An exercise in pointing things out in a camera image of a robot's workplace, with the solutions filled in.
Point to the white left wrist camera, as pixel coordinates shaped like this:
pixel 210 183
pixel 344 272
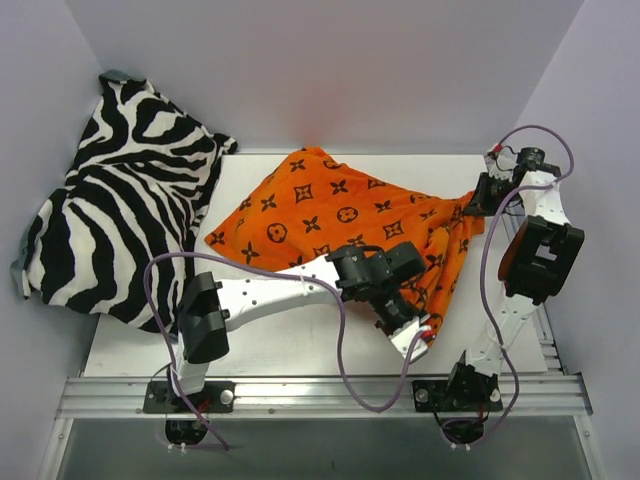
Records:
pixel 412 339

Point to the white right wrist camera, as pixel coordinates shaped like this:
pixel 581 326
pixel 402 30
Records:
pixel 500 161

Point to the aluminium mounting rail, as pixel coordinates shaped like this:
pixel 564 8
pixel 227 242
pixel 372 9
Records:
pixel 297 398

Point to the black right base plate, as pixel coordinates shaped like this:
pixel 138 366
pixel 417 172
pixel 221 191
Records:
pixel 444 397

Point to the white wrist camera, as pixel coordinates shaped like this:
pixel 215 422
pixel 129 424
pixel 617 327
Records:
pixel 412 339
pixel 500 161

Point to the orange patterned pillowcase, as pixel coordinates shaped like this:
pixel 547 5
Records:
pixel 311 205

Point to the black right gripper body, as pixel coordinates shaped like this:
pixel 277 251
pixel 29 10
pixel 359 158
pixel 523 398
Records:
pixel 486 188

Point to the zebra print pillow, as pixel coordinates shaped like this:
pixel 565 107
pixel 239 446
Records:
pixel 114 238

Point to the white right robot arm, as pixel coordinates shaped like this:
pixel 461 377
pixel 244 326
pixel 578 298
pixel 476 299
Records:
pixel 534 267

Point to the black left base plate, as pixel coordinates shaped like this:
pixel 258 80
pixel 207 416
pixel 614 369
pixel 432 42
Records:
pixel 216 397

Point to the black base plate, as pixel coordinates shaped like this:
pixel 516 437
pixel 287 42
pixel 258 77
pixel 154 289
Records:
pixel 216 397
pixel 444 397

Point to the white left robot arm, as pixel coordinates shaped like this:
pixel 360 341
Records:
pixel 210 309

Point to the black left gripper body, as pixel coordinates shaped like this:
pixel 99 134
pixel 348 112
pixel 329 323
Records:
pixel 392 314

